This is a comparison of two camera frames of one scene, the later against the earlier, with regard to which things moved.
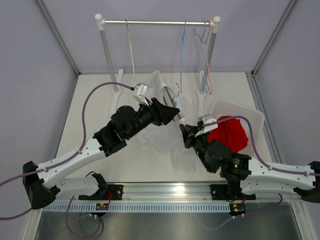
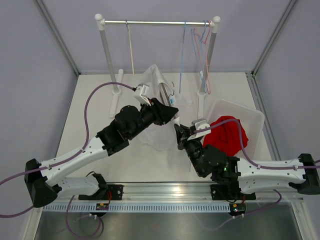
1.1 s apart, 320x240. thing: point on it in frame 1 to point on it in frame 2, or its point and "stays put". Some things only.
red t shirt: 230,132 stays put
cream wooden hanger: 130,47 stays put
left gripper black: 165,113 stays put
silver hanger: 172,99 to 167,95
